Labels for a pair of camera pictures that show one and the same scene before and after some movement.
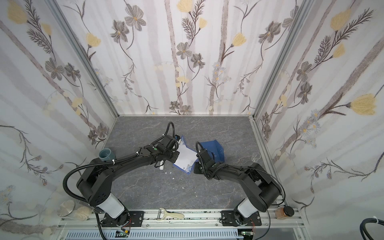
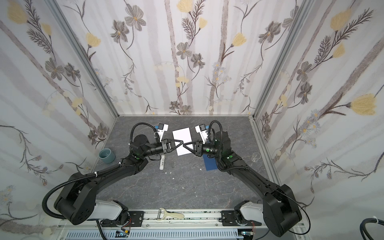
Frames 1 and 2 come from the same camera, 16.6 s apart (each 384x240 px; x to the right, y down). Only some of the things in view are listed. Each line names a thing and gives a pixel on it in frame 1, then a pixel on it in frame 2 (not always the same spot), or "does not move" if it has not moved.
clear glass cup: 255,157 does not move
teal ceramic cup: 106,154 does not move
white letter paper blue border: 187,157 -> 184,135
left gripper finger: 175,155 -> 169,148
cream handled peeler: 162,213 does not move
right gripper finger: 197,168 -> 193,143
